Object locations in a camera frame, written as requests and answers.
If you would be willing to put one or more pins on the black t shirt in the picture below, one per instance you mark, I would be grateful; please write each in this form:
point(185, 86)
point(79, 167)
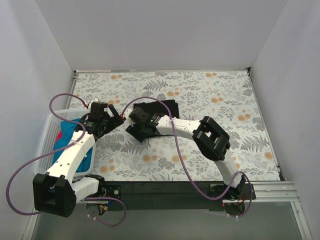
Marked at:
point(157, 107)

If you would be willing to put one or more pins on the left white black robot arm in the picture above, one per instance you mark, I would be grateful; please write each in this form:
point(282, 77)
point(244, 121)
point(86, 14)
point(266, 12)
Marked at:
point(54, 191)

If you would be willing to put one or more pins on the floral tablecloth mat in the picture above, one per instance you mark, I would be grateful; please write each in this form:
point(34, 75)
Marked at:
point(226, 96)

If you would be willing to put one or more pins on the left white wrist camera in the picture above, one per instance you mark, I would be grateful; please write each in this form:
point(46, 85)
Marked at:
point(96, 100)

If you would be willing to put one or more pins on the aluminium frame rail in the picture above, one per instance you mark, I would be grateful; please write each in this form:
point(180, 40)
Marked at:
point(275, 191)

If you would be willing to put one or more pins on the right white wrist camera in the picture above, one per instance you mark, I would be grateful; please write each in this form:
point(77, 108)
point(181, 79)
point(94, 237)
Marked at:
point(126, 118)

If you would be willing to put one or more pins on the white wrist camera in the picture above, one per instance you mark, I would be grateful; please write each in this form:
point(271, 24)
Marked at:
point(126, 118)
point(96, 100)

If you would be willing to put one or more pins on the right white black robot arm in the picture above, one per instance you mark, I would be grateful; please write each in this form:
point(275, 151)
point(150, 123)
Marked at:
point(212, 141)

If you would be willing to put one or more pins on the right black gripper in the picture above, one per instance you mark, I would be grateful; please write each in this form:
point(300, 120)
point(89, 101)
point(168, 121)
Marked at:
point(135, 127)

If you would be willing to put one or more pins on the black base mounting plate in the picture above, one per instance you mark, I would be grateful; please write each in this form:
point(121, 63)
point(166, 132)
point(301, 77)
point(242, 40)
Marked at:
point(167, 195)

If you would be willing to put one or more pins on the white plastic laundry basket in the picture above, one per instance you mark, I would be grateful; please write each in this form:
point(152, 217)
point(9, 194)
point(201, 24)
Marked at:
point(49, 136)

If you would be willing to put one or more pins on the blue t shirt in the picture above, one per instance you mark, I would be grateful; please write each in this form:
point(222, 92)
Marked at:
point(67, 129)

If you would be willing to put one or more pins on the pink t shirt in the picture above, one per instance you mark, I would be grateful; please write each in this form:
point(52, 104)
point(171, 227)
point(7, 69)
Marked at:
point(59, 136)

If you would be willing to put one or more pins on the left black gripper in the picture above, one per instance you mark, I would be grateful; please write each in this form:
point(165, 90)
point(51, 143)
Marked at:
point(110, 120)

